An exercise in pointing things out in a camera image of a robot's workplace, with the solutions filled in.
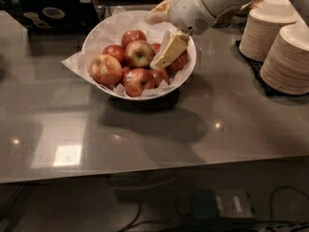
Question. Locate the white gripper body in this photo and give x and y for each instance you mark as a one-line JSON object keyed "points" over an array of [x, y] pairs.
{"points": [[187, 13]]}

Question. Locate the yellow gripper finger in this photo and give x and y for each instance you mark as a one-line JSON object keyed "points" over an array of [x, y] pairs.
{"points": [[172, 46], [160, 13]]}

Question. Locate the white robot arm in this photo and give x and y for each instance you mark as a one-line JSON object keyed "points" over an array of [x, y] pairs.
{"points": [[221, 7]]}

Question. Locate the small red apple middle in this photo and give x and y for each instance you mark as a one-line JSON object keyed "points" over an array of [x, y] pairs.
{"points": [[156, 47]]}

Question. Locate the red apple front right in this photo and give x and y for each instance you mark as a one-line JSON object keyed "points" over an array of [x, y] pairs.
{"points": [[159, 76]]}

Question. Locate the red apple top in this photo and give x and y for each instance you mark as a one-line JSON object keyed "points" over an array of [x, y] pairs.
{"points": [[131, 36]]}

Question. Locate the front apple with sticker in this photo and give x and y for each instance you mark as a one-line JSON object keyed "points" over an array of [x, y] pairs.
{"points": [[137, 81]]}

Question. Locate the red apple back left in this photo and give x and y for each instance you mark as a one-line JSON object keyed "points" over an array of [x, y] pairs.
{"points": [[116, 51]]}

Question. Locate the white bowl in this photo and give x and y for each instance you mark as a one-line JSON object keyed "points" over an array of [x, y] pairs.
{"points": [[185, 71]]}

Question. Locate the large yellow-red apple left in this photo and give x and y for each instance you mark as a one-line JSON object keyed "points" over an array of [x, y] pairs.
{"points": [[106, 69]]}

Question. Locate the white paper liner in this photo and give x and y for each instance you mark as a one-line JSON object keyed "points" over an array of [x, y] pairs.
{"points": [[109, 31]]}

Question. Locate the rear stack of paper bowls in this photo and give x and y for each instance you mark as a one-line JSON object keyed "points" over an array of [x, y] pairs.
{"points": [[263, 25]]}

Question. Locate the stack of paper bowls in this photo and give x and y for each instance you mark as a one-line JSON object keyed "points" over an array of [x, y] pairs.
{"points": [[286, 68], [263, 25]]}

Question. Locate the black mat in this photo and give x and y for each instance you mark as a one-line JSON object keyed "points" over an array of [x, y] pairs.
{"points": [[255, 67]]}

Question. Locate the black laptop with stickers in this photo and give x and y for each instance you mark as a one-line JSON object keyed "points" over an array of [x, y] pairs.
{"points": [[62, 16]]}

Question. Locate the front stack of paper bowls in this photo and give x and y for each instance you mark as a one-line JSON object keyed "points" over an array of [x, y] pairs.
{"points": [[286, 68]]}

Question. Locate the black power box under table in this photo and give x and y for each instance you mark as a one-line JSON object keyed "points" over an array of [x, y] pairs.
{"points": [[222, 205]]}

